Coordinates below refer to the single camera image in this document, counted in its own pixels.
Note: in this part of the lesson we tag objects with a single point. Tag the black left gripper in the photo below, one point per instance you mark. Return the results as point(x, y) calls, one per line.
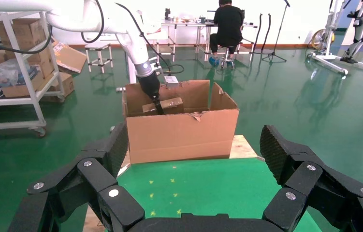
point(151, 86)

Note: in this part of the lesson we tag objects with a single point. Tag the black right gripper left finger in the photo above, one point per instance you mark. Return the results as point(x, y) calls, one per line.
point(98, 179)

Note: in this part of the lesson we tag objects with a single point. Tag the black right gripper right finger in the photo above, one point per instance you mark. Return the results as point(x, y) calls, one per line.
point(303, 179)

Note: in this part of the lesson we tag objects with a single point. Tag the small taped cardboard box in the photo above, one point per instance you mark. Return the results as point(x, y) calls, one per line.
point(173, 105)

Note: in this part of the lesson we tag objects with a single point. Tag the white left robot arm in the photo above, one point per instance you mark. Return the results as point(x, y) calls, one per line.
point(72, 19)

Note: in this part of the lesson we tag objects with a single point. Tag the large open cardboard carton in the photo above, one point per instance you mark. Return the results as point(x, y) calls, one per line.
point(181, 137)

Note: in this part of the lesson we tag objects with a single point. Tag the printed cardboard box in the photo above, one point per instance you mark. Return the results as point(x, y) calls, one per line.
point(66, 84)

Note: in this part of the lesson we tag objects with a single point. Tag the open flap cardboard box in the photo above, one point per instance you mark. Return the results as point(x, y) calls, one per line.
point(70, 59)

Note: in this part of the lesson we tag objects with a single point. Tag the flat brown cardboard box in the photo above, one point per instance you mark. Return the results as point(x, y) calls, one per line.
point(21, 89)

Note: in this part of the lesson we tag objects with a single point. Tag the metal swivel stool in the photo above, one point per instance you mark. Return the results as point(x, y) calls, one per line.
point(227, 59)

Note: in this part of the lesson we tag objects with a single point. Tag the small white side table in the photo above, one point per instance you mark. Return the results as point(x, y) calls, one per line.
point(98, 46)

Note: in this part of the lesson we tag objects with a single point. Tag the white work table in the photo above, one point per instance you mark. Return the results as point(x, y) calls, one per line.
point(187, 24)

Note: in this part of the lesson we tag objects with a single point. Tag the black desktop device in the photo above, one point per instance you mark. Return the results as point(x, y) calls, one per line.
point(168, 13)

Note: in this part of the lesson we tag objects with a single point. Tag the green cloth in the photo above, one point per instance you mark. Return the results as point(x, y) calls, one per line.
point(207, 185)

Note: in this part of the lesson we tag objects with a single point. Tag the white shelf cart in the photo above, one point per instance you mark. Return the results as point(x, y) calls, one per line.
point(34, 96)

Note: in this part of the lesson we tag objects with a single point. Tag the person in black clothes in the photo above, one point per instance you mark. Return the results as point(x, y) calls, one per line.
point(229, 22)

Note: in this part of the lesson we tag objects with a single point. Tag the black bent tube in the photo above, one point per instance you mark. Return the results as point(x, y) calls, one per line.
point(258, 35)
point(268, 32)

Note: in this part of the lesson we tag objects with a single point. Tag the white rig stand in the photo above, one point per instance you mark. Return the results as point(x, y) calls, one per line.
point(328, 57)

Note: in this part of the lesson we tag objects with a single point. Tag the black microphone stand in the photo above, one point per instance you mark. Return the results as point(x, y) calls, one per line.
point(274, 56)

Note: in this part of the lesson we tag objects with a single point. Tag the clear plastic bag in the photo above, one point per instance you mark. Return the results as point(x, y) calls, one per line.
point(8, 75)

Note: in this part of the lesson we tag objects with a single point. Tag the grey exoskeleton legs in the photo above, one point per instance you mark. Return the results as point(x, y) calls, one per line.
point(359, 35)

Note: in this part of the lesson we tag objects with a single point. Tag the small white floor bracket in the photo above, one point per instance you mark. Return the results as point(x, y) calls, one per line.
point(120, 89)

